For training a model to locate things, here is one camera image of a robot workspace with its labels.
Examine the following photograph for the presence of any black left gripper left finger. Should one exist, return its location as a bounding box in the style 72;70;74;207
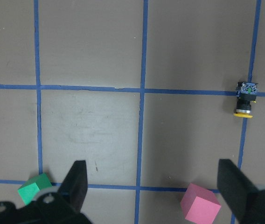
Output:
58;160;88;212

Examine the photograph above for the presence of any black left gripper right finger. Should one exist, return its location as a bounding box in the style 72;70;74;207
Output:
217;159;265;224

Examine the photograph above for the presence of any yellow push button switch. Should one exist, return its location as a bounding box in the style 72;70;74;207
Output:
233;82;258;119

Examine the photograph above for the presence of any green cube near base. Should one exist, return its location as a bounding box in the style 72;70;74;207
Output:
17;173;52;205

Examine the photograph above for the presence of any pink cube near centre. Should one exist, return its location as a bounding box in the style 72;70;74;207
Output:
180;183;221;224

